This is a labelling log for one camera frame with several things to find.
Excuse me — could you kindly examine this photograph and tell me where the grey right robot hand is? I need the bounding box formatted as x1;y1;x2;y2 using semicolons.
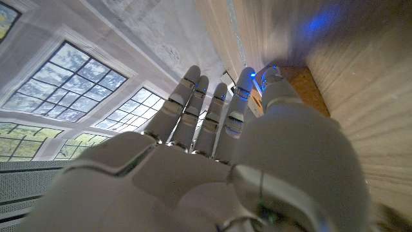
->
14;65;371;232

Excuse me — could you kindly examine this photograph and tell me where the orange wooden block with holes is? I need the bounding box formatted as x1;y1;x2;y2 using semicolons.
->
247;66;331;119

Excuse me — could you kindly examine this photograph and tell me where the white power strip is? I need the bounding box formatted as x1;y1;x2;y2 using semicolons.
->
220;71;238;96

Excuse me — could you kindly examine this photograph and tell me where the printed window backdrop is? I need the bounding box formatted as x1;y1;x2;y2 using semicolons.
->
0;0;228;162

